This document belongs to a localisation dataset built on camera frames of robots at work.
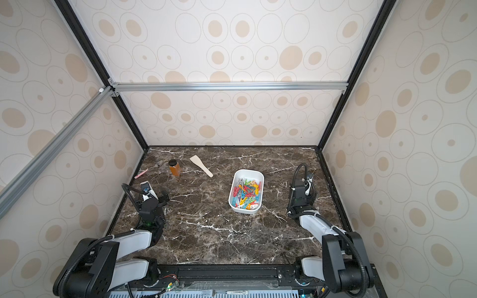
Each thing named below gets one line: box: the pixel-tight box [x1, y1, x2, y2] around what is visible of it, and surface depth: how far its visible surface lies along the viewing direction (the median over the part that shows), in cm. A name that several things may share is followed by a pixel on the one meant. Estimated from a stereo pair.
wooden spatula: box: [189, 154, 214, 178], surface depth 115 cm
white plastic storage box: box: [227, 169, 265, 215], surface depth 99 cm
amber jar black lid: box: [168, 158, 181, 177], surface depth 102 cm
